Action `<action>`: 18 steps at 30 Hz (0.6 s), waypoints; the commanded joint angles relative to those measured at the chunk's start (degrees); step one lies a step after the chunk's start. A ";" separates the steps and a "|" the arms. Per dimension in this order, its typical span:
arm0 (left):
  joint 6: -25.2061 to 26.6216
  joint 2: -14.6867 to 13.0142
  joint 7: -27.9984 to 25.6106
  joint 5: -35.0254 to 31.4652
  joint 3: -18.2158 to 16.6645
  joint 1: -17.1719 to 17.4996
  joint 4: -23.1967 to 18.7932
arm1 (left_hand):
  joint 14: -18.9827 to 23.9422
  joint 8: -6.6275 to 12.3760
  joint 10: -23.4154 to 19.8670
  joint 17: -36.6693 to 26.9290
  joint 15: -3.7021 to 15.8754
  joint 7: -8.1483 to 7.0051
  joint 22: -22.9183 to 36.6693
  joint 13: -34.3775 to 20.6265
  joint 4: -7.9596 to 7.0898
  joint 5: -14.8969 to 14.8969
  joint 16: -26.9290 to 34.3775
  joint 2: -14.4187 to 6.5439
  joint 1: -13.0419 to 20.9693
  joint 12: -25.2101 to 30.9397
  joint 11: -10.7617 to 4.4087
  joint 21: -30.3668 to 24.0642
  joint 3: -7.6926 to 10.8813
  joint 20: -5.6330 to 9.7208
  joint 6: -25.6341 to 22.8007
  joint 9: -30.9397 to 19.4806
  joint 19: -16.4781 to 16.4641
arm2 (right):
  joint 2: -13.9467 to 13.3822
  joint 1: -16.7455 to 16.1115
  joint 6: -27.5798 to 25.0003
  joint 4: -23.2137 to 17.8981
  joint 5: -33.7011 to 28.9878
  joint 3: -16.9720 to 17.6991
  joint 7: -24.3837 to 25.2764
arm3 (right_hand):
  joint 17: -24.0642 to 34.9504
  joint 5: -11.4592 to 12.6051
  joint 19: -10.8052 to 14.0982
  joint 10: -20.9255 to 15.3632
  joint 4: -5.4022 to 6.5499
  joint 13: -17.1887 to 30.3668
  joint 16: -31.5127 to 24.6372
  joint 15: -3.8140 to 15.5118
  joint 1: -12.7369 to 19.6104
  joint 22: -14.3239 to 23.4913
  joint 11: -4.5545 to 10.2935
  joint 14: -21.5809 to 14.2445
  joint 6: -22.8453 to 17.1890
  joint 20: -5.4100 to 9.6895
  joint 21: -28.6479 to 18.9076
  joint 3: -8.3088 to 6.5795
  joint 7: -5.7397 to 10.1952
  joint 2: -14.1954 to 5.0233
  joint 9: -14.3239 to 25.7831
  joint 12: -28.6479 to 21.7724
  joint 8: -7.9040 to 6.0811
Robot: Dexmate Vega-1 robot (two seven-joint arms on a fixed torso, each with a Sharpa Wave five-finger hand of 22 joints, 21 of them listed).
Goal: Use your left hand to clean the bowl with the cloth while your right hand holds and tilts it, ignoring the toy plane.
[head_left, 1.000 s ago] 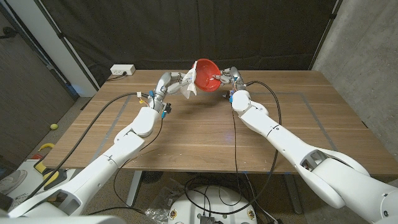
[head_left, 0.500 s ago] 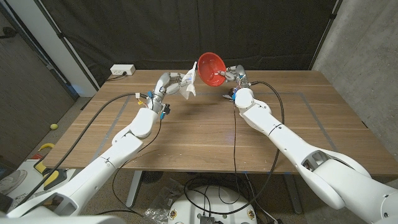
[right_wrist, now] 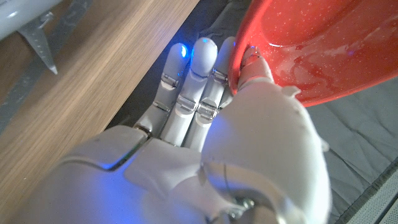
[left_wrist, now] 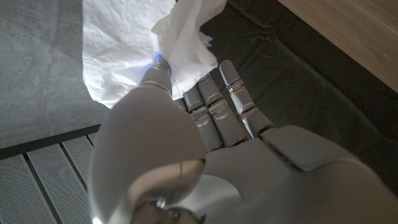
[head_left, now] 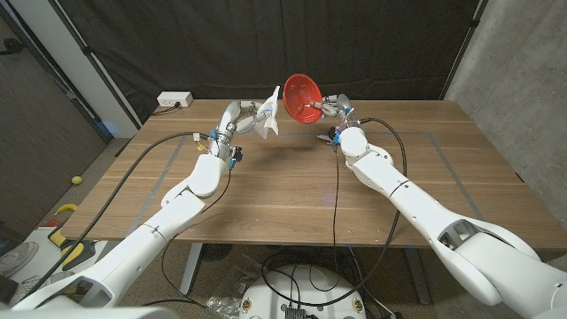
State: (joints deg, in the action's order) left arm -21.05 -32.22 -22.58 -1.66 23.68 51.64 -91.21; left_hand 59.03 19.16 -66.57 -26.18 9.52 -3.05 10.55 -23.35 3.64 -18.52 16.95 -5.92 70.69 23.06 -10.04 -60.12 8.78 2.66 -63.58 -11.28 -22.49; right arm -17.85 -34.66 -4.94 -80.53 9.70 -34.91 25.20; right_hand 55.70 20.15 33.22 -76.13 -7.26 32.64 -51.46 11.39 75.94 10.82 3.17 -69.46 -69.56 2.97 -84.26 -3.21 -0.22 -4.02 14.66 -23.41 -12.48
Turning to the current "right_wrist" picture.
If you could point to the red bowl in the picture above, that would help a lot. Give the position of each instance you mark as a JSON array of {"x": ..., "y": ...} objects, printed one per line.
[{"x": 326, "y": 46}]

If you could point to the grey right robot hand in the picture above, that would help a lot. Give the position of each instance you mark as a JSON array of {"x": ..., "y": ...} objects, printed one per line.
[{"x": 248, "y": 140}]

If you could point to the white toy plane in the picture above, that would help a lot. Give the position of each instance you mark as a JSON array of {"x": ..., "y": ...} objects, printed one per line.
[{"x": 18, "y": 15}]

